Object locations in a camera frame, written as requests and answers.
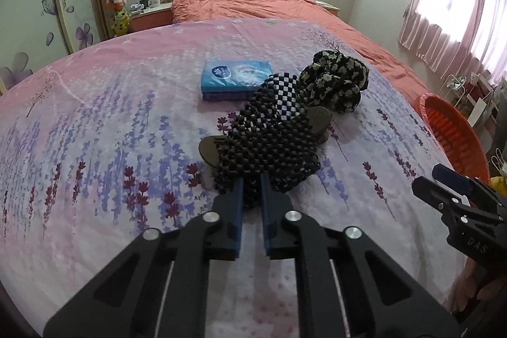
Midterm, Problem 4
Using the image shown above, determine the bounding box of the pink curtain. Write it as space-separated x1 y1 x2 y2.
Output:
398 0 507 85

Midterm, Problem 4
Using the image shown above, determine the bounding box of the white wire rack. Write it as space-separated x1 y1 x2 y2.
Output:
438 73 504 125

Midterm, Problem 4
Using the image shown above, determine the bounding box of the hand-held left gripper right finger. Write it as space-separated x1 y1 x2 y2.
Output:
259 174 462 338

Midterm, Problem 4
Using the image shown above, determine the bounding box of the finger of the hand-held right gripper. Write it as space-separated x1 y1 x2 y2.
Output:
432 164 475 199
411 177 466 215

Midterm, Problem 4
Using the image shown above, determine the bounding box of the orange plastic basket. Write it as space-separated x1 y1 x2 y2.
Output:
418 92 492 186

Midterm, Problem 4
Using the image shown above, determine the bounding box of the blue tissue box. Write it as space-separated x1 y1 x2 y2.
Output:
200 60 276 102

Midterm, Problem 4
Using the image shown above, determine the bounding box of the orange quilt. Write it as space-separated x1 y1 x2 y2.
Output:
171 0 430 113

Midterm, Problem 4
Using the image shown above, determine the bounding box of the wardrobe with purple flowers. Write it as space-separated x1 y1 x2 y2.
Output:
0 0 109 93

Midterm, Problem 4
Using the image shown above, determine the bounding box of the pink nightstand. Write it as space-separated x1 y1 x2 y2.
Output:
129 1 175 34

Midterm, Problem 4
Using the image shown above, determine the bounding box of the black floral cloth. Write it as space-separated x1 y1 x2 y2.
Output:
299 50 370 115

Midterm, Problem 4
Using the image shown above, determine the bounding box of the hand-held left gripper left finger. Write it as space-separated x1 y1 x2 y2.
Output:
43 175 244 338

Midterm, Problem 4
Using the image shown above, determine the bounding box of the black white checkered slipper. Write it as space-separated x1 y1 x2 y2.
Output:
198 73 333 208

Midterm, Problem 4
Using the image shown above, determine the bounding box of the wooden nightstand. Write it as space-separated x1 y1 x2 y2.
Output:
315 0 340 20

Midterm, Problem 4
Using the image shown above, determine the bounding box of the yellow plush toy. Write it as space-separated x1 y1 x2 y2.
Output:
112 7 131 35

